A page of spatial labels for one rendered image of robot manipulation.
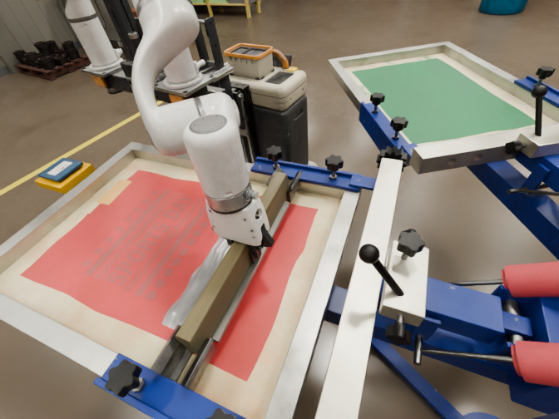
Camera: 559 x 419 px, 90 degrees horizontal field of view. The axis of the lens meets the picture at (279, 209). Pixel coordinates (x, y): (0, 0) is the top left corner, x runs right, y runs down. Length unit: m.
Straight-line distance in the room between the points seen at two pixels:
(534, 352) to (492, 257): 1.57
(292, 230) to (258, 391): 0.34
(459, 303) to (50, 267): 0.86
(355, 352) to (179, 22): 0.53
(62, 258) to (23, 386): 1.27
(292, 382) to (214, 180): 0.33
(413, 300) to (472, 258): 1.54
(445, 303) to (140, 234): 0.68
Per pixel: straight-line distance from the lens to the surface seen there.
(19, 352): 2.19
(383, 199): 0.64
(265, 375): 0.54
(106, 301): 0.72
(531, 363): 0.51
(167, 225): 0.78
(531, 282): 0.57
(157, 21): 0.49
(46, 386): 1.99
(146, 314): 0.66
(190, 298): 0.63
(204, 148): 0.37
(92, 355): 0.63
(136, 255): 0.76
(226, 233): 0.52
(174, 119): 0.44
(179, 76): 1.00
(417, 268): 0.50
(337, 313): 0.61
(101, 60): 1.36
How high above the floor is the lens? 1.48
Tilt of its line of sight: 46 degrees down
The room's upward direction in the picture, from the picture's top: 8 degrees counter-clockwise
